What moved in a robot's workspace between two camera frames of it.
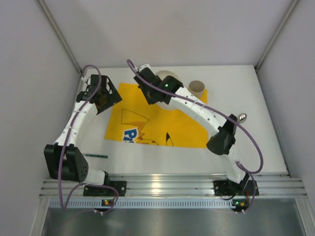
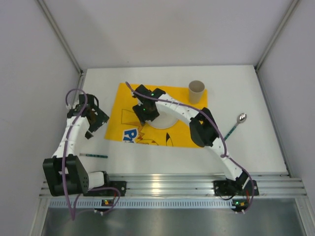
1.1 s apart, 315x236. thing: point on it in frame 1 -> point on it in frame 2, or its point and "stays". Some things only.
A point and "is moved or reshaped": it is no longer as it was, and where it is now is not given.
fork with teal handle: [96, 156] stays
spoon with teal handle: [242, 117] stays
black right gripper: [149, 92] -> [144, 115]
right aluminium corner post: [275, 34] stays
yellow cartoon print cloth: [133, 119] stays
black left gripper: [108, 96] -> [97, 118]
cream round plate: [170, 106] is moved or reshaped
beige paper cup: [197, 88] stays
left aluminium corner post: [47, 13] stays
